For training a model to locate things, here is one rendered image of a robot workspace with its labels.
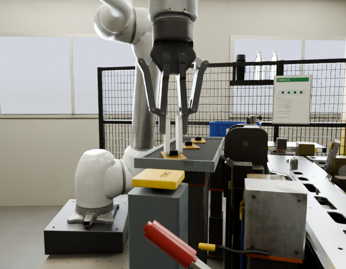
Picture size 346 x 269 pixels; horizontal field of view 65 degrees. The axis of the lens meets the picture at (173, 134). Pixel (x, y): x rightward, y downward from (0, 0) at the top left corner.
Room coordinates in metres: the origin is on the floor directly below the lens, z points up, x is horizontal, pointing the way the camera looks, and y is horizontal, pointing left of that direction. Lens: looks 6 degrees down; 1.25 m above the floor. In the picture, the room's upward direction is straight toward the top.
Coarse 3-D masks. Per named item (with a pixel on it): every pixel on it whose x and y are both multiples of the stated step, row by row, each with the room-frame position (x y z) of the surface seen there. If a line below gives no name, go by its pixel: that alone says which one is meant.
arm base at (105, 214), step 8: (80, 208) 1.05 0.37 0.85; (104, 208) 1.06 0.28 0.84; (112, 208) 1.10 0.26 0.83; (72, 216) 1.04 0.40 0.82; (80, 216) 1.04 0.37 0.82; (88, 216) 1.02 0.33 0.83; (96, 216) 1.03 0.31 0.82; (104, 216) 1.05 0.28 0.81; (112, 216) 1.06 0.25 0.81; (88, 224) 1.01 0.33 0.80
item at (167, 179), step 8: (136, 176) 0.35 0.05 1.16; (144, 176) 0.35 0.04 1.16; (152, 176) 0.35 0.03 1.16; (160, 176) 0.35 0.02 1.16; (168, 176) 0.35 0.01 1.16; (176, 176) 0.35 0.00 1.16; (184, 176) 0.38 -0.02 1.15; (136, 184) 0.34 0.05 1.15; (144, 184) 0.34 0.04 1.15; (152, 184) 0.34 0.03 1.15; (160, 184) 0.33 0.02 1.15; (168, 184) 0.33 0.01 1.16; (176, 184) 0.33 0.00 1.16
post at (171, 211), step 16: (144, 192) 0.35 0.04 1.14; (160, 192) 0.35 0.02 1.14; (176, 192) 0.35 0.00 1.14; (128, 208) 0.34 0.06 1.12; (144, 208) 0.33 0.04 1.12; (160, 208) 0.33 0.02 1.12; (176, 208) 0.33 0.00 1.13; (128, 224) 0.34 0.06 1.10; (144, 224) 0.33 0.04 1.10; (176, 224) 0.33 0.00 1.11; (144, 240) 0.33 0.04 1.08; (144, 256) 0.33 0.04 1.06; (160, 256) 0.33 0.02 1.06
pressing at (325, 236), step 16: (272, 160) 1.27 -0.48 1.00; (304, 160) 1.27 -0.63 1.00; (288, 176) 0.97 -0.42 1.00; (304, 176) 0.97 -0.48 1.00; (320, 176) 0.97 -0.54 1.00; (320, 192) 0.78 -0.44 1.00; (336, 192) 0.78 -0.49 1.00; (320, 208) 0.65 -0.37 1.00; (336, 208) 0.66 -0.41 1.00; (320, 224) 0.56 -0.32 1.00; (336, 224) 0.56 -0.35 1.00; (320, 240) 0.49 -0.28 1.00; (336, 240) 0.49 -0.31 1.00; (320, 256) 0.43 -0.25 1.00; (336, 256) 0.43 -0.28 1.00
